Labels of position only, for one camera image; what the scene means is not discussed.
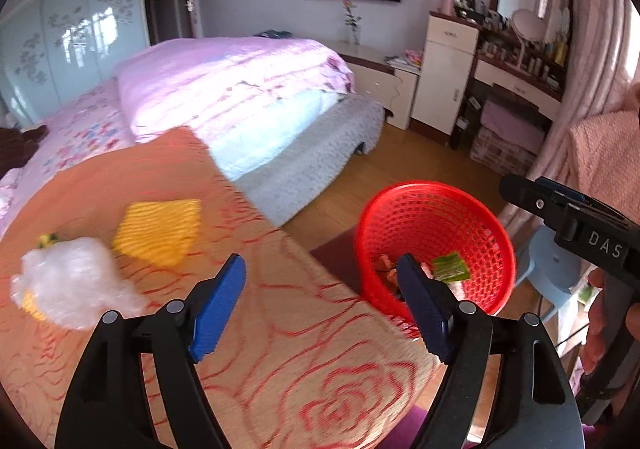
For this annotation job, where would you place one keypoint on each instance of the rose in glass vase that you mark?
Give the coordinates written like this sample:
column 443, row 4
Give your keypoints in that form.
column 352, row 21

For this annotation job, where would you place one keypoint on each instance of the white dressing table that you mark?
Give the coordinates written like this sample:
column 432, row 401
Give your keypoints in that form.
column 512, row 89

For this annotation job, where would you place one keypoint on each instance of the orange rose-pattern blanket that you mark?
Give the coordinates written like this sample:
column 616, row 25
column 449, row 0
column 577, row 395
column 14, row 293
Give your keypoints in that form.
column 303, row 362

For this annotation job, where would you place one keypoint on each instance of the white low tv cabinet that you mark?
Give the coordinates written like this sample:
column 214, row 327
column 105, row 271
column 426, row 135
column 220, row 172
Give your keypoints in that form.
column 391, row 84

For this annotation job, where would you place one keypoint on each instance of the brown plush teddy bear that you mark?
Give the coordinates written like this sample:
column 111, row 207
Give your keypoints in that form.
column 17, row 147

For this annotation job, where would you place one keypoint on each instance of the round white vanity mirror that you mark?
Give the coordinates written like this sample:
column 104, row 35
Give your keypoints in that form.
column 528, row 27

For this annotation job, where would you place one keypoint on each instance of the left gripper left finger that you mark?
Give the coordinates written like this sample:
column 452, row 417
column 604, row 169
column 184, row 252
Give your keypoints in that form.
column 106, row 405

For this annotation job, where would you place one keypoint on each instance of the light blue plastic stool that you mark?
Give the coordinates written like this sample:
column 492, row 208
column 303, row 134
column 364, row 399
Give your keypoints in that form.
column 553, row 272

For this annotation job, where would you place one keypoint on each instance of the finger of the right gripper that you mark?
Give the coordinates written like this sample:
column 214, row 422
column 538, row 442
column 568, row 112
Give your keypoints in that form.
column 570, row 193

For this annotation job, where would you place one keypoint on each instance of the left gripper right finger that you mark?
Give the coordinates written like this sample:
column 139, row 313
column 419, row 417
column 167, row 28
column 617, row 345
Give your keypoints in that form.
column 533, row 406

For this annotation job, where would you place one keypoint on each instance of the glass sliding wardrobe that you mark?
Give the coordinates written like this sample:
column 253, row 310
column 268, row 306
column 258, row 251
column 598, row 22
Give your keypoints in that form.
column 52, row 51

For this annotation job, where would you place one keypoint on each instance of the pink folded quilt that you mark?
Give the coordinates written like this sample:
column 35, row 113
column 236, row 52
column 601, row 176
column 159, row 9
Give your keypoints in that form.
column 197, row 82

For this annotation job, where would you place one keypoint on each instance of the person's right hand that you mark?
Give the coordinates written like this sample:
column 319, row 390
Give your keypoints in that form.
column 595, row 344

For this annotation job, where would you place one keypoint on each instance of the purple cushioned stool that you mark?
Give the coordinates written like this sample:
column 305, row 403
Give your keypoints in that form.
column 512, row 128

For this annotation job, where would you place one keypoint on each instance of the white tall cabinet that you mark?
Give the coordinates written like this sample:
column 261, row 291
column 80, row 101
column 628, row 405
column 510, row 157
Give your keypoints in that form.
column 448, row 54

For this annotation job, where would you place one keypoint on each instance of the pink floral bed sheet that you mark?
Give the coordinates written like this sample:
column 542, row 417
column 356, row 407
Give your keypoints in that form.
column 90, row 125

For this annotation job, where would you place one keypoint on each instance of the grey bed mattress cover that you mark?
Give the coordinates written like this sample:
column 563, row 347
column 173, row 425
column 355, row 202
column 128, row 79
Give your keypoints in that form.
column 303, row 170

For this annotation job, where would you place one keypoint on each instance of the pink curtain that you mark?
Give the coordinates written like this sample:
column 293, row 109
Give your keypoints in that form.
column 593, row 145

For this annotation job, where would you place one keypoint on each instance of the clear plastic bag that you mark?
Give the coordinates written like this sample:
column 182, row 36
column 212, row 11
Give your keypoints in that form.
column 81, row 281

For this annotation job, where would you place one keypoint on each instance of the green snack wrapper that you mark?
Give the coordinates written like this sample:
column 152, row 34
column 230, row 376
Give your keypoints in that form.
column 450, row 268

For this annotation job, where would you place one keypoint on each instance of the red plastic mesh basket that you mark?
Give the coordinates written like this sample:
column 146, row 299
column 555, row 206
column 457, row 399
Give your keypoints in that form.
column 429, row 219

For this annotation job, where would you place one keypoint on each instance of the yellow knitted cloth with green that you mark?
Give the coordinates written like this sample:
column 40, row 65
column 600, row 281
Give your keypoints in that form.
column 33, row 263

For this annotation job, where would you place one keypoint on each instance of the dark wooden door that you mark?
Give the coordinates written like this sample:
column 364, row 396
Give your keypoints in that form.
column 168, row 19

